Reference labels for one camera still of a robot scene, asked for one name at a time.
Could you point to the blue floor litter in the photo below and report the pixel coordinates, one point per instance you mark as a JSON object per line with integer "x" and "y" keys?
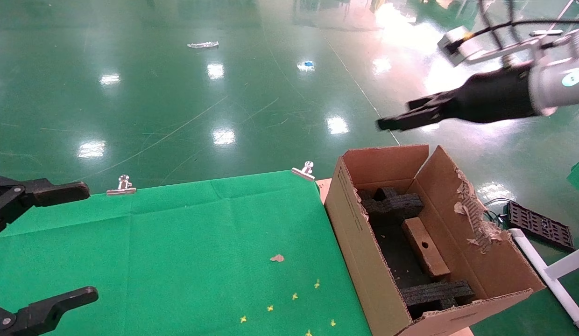
{"x": 308, "y": 64}

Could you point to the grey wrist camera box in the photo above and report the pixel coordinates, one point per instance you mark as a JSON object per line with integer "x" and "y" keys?
{"x": 457, "y": 44}

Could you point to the silver binder clip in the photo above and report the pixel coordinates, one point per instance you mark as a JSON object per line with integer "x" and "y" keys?
{"x": 123, "y": 189}
{"x": 304, "y": 172}

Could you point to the black foam bottom sheet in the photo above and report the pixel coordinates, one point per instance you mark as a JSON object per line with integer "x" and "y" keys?
{"x": 392, "y": 261}

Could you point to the large open cardboard carton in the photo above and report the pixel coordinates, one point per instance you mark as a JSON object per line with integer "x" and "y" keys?
{"x": 485, "y": 261}

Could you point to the white pipe frame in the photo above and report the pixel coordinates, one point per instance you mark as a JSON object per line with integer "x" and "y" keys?
{"x": 569, "y": 263}

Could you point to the green table cloth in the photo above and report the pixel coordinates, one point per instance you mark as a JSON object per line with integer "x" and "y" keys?
{"x": 177, "y": 261}

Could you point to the brown paper scrap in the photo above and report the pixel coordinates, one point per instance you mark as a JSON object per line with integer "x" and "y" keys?
{"x": 277, "y": 257}

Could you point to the silver camera mount bracket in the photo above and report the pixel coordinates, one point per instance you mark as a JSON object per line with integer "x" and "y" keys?
{"x": 504, "y": 50}

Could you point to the white flat floor bar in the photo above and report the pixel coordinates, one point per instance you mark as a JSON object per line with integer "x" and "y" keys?
{"x": 546, "y": 32}

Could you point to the black plastic grid crate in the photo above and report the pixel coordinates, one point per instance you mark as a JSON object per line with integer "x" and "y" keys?
{"x": 541, "y": 226}

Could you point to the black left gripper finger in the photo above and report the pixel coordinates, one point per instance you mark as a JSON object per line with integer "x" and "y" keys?
{"x": 60, "y": 192}
{"x": 46, "y": 312}

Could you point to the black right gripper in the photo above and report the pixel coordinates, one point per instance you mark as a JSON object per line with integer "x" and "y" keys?
{"x": 495, "y": 98}

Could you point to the brown wooden block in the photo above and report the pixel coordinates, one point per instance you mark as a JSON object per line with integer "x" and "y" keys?
{"x": 425, "y": 247}

